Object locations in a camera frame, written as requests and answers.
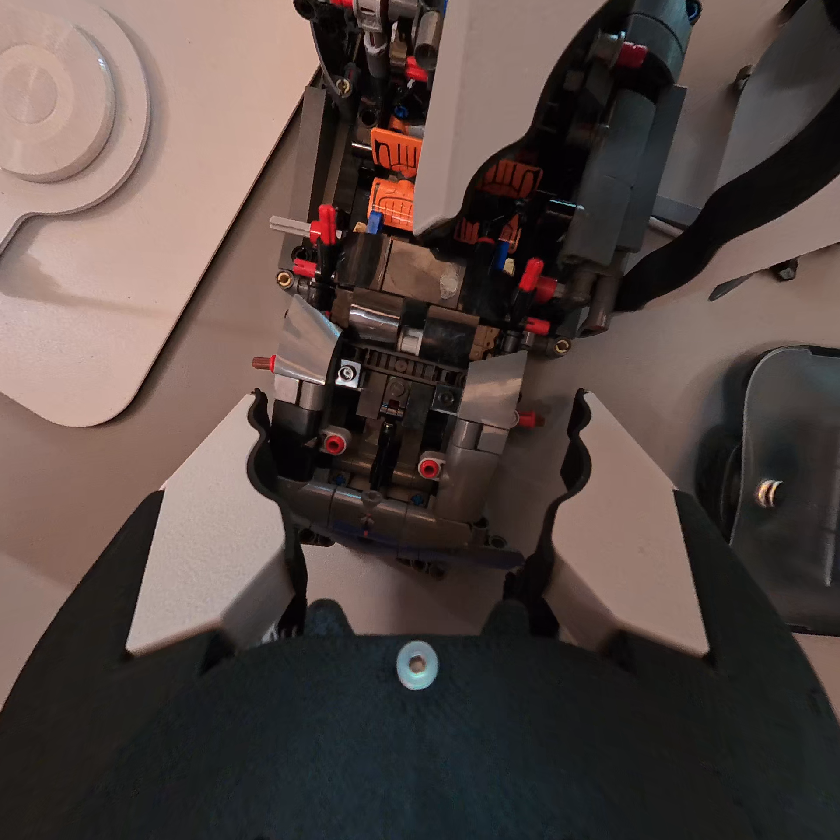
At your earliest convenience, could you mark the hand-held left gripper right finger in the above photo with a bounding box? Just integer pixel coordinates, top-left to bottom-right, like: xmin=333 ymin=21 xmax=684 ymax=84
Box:
xmin=502 ymin=388 xmax=713 ymax=659

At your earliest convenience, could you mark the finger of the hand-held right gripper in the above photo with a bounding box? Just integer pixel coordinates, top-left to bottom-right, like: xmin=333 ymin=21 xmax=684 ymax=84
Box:
xmin=412 ymin=0 xmax=614 ymax=237
xmin=617 ymin=0 xmax=840 ymax=312

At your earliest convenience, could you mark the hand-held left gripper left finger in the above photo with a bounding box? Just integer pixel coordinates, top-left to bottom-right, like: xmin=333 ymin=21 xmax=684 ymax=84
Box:
xmin=125 ymin=388 xmax=309 ymax=656

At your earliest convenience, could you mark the grey lego side panel assembly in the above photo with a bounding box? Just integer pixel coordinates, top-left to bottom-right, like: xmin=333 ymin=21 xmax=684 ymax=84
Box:
xmin=561 ymin=85 xmax=689 ymax=337

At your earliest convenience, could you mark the lego car model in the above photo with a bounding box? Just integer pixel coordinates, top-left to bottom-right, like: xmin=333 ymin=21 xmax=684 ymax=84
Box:
xmin=252 ymin=0 xmax=700 ymax=578

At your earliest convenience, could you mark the long grey lego wedge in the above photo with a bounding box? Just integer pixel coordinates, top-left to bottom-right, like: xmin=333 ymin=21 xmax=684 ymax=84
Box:
xmin=650 ymin=196 xmax=700 ymax=231

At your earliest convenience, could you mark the black lego blade piece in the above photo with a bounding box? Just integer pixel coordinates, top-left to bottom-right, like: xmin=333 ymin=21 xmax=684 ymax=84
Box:
xmin=709 ymin=272 xmax=756 ymax=303

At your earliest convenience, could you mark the clear round disc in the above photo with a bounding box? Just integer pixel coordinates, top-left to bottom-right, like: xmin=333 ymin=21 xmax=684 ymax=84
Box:
xmin=0 ymin=23 xmax=118 ymax=185

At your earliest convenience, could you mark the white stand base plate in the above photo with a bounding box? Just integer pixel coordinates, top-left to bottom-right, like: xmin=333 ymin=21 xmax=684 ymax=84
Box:
xmin=0 ymin=0 xmax=322 ymax=429

